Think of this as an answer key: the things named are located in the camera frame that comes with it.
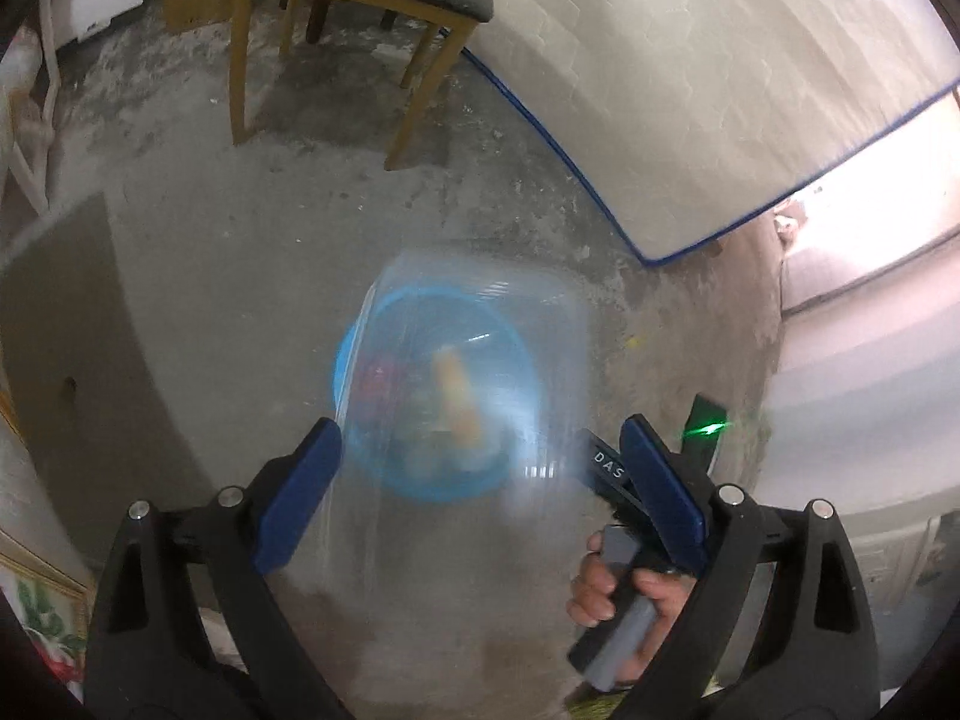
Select person's right hand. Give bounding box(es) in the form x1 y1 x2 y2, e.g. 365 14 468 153
568 529 687 683

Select blue mesh waste basket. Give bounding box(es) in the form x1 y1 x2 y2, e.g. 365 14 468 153
334 289 537 503

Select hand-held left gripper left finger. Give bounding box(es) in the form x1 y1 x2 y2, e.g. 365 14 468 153
82 416 353 720

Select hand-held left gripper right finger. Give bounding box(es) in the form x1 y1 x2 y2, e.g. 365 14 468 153
611 414 880 720

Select white mattress blue trim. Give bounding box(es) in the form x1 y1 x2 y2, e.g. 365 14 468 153
435 0 960 267

